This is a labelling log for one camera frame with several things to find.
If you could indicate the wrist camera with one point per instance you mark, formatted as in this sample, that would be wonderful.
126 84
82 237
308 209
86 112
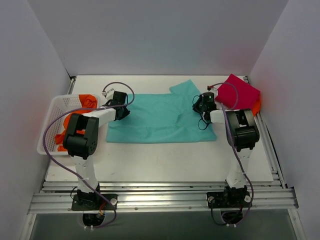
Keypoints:
212 89
108 93

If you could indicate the folded magenta t-shirt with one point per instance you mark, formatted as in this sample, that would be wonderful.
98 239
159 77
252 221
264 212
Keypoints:
247 94

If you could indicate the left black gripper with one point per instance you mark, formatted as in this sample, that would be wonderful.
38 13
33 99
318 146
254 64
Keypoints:
124 112

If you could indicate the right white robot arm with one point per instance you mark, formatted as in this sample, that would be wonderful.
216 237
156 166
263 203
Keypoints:
242 134

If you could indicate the teal t-shirt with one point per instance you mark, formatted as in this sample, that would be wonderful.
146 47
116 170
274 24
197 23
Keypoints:
162 118

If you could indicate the aluminium mounting rail frame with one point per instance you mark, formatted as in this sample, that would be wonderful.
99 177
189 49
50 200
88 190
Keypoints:
145 197

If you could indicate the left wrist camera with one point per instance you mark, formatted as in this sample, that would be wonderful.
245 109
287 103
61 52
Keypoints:
108 93

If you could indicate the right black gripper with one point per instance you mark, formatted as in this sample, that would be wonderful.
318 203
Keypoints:
198 108

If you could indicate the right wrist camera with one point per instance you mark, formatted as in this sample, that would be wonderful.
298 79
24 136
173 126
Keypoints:
212 89

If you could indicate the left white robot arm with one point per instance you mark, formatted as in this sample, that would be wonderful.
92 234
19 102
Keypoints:
81 141

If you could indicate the folded orange t-shirt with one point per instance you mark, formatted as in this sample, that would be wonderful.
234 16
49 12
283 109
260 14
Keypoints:
256 106

